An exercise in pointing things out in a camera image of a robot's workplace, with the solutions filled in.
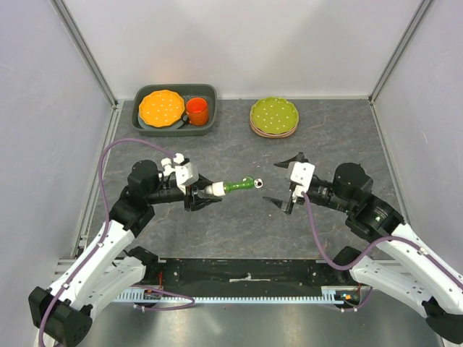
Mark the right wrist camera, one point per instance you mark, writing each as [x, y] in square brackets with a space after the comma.
[300, 173]

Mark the tan bottom plate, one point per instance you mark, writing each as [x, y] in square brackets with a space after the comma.
[275, 136]

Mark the green dotted plate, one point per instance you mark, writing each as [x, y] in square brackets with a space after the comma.
[274, 115]

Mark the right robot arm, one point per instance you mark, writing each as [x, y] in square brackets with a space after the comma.
[397, 261]

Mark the grey slotted cable duct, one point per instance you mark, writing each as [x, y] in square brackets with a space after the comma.
[144, 296]

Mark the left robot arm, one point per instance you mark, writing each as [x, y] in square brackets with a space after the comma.
[66, 309]

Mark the teal plate under orange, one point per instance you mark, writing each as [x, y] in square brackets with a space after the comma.
[175, 125]

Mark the orange mug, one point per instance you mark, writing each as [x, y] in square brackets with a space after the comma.
[196, 112]

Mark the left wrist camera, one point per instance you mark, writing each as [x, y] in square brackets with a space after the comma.
[186, 173]

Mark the grey plastic dish tub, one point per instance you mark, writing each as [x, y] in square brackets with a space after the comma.
[186, 91]

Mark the white pvc pipe assembly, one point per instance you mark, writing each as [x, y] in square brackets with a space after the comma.
[167, 167]

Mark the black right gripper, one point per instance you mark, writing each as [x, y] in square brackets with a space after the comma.
[285, 206]

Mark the green plastic water faucet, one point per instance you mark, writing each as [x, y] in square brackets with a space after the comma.
[247, 182]

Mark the orange dotted plate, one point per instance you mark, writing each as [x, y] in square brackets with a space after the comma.
[161, 108]

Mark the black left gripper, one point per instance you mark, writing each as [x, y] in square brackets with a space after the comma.
[197, 202]

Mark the pink plate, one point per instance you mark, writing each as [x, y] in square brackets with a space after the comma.
[294, 128]

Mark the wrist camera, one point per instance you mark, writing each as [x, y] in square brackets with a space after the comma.
[300, 173]
[186, 173]

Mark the white pvc elbow fitting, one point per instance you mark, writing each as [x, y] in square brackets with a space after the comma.
[216, 189]

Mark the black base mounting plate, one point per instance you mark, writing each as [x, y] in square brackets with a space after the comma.
[226, 278]

